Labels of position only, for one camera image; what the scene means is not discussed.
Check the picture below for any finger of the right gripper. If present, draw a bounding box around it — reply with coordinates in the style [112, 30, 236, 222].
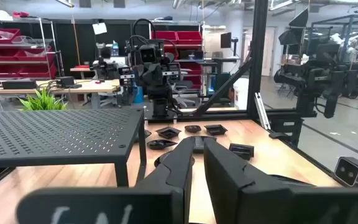
[153, 62, 182, 87]
[118, 63, 154, 88]

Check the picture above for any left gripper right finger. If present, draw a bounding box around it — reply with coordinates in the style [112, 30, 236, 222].
[203, 138, 358, 224]

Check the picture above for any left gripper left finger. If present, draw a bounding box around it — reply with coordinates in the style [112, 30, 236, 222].
[16, 136, 196, 224]

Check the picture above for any black teardrop mini plate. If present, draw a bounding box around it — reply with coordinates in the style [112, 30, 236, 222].
[153, 151, 175, 169]

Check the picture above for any black square mini plate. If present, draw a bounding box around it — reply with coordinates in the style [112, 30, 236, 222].
[228, 142, 255, 161]
[203, 124, 229, 136]

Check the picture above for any red storage bin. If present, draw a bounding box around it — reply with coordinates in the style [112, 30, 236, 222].
[0, 64, 23, 78]
[16, 46, 55, 62]
[176, 30, 203, 46]
[19, 63, 58, 78]
[0, 48, 20, 62]
[0, 28, 21, 44]
[152, 30, 178, 44]
[178, 62, 203, 90]

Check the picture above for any grey office chair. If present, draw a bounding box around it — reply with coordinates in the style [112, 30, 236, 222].
[169, 70, 198, 108]

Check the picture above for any blue bin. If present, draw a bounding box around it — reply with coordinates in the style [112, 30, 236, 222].
[133, 86, 145, 105]

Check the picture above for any black standing desk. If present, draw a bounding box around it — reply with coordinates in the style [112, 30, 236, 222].
[197, 55, 241, 100]

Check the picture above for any wooden workbench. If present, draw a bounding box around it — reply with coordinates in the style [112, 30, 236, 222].
[0, 79, 121, 110]

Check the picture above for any white paper sheet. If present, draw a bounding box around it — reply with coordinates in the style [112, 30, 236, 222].
[91, 22, 108, 35]

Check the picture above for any black computer monitor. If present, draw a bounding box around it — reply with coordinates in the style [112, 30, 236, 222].
[219, 32, 232, 49]

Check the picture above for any black power supply box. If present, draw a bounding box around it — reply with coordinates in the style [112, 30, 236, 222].
[56, 76, 83, 90]
[1, 79, 38, 90]

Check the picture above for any white box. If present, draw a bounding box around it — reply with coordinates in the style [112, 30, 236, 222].
[233, 77, 250, 110]

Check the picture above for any green plant in white pot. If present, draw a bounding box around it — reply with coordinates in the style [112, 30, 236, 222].
[19, 88, 68, 111]

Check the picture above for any black perforated metal shelf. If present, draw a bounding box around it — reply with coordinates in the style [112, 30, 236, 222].
[0, 107, 148, 187]

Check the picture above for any white door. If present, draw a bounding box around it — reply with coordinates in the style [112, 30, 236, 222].
[261, 27, 276, 77]

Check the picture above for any black studio softbox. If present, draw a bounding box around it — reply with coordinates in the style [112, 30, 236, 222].
[278, 8, 310, 46]

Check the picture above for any white hard hat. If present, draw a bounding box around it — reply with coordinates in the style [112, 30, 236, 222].
[0, 9, 14, 22]

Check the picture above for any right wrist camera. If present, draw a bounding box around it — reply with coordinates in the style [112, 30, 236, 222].
[139, 43, 163, 65]

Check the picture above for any metal wire shelving rack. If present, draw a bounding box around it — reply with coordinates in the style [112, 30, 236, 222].
[0, 17, 65, 80]
[149, 20, 204, 91]

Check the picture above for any black plastic frame clamp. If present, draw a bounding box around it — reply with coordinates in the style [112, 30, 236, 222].
[268, 131, 289, 140]

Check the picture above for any silver aluminium bracket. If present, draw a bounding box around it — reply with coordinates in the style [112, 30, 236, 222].
[253, 91, 272, 131]

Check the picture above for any black table-level camera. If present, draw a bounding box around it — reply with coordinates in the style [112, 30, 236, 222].
[333, 156, 358, 187]

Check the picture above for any black background station frame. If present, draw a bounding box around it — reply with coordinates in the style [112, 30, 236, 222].
[309, 14, 358, 63]

